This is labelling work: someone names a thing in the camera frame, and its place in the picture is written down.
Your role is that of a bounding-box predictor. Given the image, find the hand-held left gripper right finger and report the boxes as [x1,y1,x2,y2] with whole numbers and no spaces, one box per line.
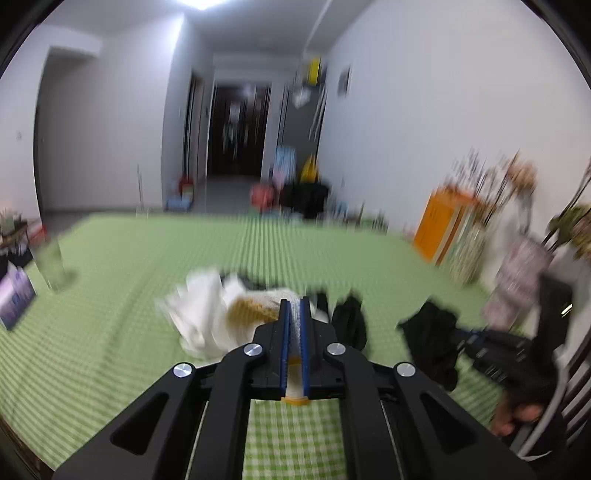
[300,298,539,480]

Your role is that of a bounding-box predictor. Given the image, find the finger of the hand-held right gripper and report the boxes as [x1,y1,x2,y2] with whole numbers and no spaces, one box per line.
[470,350,508,381]
[456,326,491,346]

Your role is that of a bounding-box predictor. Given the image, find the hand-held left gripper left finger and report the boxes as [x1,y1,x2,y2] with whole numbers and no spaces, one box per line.
[53,299,293,480]

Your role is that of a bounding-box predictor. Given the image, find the yellow white waffle towel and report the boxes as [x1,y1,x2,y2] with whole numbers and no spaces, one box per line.
[228,286,309,408]

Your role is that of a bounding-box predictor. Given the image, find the black grey cloth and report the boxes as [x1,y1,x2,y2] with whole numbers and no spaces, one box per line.
[221,274,269,292]

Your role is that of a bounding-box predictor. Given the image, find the white cloth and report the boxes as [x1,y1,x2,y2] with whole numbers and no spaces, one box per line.
[156,269,247,361]

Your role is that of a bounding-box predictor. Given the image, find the person's right hand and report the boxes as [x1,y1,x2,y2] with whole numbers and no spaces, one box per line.
[490,401,544,438]

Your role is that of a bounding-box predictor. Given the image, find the brown slatted chair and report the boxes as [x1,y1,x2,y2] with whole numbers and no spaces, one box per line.
[558,323,591,446]

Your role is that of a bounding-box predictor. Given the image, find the black sock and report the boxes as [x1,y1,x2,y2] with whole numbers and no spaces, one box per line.
[331,295,369,352]

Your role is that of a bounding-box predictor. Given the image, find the pink printed bag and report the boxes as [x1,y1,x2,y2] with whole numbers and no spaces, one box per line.
[482,237,552,329]

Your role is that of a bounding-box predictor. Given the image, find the floral printed box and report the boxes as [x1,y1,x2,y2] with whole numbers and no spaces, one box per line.
[444,220,489,286]

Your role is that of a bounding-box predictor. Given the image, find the orange box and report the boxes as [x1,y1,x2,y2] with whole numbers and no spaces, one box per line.
[412,186,479,265]

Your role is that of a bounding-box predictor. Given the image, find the potted plant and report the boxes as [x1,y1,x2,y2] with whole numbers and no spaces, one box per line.
[547,164,591,261]

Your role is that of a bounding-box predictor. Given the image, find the black bag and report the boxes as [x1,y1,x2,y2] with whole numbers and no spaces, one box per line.
[281,181,330,219]

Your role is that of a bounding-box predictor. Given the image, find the red plastic bag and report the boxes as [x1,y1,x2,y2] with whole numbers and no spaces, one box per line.
[250,183,274,212]

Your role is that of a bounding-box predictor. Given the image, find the dried flower bouquet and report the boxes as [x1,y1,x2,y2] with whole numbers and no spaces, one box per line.
[451,147,540,219]

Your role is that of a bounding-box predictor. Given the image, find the green checked tablecloth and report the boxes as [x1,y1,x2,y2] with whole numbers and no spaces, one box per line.
[0,213,561,472]

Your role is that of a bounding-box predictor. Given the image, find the yellow bag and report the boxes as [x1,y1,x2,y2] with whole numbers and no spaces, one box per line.
[300,155,320,184]

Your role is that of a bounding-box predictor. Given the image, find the grey refrigerator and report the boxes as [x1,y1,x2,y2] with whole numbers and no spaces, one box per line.
[276,83,328,185]

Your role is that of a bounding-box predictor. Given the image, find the dark brown door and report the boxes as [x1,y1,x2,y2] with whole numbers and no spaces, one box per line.
[207,84,271,177]

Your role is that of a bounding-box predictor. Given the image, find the hanging white umbrellas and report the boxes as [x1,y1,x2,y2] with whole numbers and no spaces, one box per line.
[308,87,327,143]

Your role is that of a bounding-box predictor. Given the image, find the glass cup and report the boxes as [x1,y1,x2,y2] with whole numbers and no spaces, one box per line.
[35,234,78,292]

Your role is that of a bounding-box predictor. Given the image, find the purple tissue box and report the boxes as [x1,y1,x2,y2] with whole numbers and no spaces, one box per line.
[0,264,38,332]

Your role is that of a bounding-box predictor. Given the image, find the ceiling light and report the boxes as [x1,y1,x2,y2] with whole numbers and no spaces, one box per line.
[174,0,228,11]

